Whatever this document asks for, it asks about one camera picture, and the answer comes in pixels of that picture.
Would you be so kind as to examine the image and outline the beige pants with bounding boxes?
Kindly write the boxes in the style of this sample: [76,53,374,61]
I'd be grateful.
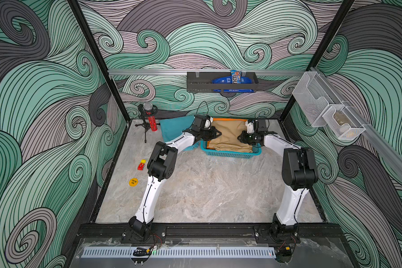
[207,121,253,153]

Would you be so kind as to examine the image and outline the teal pants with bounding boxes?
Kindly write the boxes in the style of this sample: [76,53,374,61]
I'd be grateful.
[160,116,194,142]

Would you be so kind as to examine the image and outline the orange pants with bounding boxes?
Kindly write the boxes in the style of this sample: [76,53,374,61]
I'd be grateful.
[211,117,247,122]

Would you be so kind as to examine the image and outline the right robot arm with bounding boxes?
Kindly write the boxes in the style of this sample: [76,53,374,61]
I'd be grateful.
[238,119,319,242]

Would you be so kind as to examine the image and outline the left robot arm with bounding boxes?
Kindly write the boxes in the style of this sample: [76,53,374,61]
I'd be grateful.
[128,115,222,241]

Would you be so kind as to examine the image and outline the teal plastic basket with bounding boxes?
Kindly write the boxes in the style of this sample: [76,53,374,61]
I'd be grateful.
[200,141,261,159]

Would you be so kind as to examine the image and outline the red perforated cylinder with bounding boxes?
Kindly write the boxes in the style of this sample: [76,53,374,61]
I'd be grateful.
[148,116,157,132]

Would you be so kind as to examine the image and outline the blue snack package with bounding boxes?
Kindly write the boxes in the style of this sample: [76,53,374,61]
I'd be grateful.
[212,70,252,84]

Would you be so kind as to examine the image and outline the black mini tripod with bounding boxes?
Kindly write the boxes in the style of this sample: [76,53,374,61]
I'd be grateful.
[135,102,160,143]

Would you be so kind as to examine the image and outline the red yellow toy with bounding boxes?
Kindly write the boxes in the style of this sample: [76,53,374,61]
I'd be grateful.
[137,159,146,171]

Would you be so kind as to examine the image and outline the yellow round disc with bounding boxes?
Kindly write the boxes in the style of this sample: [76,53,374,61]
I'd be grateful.
[128,178,138,187]

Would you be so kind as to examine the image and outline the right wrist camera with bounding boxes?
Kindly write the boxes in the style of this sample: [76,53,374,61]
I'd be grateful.
[245,121,255,134]

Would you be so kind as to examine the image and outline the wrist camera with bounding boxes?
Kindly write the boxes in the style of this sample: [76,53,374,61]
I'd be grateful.
[245,121,255,134]
[203,117,213,130]

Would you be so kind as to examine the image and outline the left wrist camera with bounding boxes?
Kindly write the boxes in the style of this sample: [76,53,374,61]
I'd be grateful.
[203,117,213,130]

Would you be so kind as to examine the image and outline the black wall shelf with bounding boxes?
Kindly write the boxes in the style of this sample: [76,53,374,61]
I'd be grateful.
[186,72,259,93]

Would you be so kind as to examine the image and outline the small clear wall bin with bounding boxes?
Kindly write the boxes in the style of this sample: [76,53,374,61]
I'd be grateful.
[322,105,366,141]

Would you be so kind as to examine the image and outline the aluminium wall rail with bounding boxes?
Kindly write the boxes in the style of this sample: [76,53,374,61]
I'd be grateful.
[108,69,305,77]

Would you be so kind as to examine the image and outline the white slotted cable duct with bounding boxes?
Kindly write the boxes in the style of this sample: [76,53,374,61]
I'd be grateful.
[80,246,276,259]

